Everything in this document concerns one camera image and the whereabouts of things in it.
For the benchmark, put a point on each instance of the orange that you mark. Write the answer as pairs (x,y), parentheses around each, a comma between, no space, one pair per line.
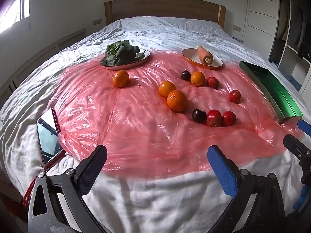
(121,78)
(166,88)
(176,101)
(197,78)

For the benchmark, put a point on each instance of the dark plum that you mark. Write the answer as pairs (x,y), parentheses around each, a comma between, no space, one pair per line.
(186,75)
(198,115)

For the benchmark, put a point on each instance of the window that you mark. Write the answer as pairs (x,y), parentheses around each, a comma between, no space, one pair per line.
(12,14)

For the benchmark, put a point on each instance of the green tray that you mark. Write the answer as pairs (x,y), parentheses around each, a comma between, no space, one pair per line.
(274,89)

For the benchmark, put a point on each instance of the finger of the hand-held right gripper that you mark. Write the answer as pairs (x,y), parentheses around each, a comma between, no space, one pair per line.
(305,127)
(295,145)

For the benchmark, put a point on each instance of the pink plastic sheet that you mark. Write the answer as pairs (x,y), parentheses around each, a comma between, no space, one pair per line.
(136,126)

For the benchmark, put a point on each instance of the carrot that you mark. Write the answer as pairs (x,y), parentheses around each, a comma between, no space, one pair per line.
(204,54)

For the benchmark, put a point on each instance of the smartphone with red case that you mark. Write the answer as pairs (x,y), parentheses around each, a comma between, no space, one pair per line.
(48,138)

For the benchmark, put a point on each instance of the red apple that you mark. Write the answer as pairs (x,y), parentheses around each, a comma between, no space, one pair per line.
(214,118)
(235,96)
(212,82)
(229,118)

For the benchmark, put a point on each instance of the green bok choy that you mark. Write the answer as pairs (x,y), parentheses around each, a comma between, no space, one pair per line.
(121,51)

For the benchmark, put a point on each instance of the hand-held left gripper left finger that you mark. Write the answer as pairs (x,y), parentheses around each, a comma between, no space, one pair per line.
(93,166)

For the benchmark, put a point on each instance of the blue cloth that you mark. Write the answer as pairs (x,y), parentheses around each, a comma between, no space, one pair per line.
(292,81)

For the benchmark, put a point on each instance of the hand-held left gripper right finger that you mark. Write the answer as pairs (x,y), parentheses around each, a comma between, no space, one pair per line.
(222,167)

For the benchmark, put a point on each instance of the open shelf with clothes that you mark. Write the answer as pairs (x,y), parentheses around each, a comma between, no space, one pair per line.
(294,34)

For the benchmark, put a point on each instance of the bed with white sheet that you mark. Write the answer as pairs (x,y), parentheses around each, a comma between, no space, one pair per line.
(170,32)

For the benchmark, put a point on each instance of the person's right hand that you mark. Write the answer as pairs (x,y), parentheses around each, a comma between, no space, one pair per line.
(301,197)

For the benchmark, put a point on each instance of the white dark-rimmed plate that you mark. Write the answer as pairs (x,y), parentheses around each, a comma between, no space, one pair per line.
(143,58)

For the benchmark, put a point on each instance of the orange oval dish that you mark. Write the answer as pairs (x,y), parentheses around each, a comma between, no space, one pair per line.
(192,55)

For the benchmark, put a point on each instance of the wooden headboard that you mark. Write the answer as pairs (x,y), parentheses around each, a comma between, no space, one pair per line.
(165,7)

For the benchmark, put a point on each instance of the wall socket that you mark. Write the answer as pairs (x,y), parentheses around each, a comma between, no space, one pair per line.
(97,21)
(236,28)

